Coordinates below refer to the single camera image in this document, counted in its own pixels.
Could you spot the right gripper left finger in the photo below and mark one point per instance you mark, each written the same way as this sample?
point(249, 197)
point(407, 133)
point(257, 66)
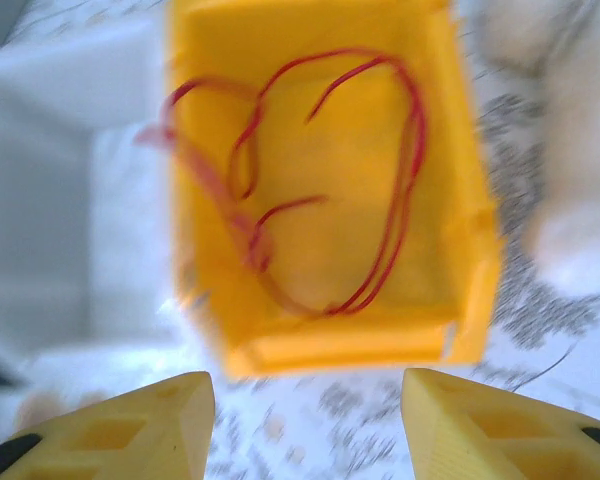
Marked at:
point(130, 435)

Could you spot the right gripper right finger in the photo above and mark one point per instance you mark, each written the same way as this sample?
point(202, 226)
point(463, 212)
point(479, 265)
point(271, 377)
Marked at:
point(490, 435)

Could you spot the white plastic bin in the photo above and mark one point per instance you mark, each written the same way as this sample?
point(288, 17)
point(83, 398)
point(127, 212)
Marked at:
point(40, 200)

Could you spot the yellow plastic bin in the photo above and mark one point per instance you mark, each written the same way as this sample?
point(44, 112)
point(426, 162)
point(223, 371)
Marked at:
point(330, 150)

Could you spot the floral tablecloth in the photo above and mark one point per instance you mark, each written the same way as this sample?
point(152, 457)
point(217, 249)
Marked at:
point(305, 425)

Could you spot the white teddy bear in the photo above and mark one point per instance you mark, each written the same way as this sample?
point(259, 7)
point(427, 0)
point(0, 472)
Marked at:
point(580, 150)

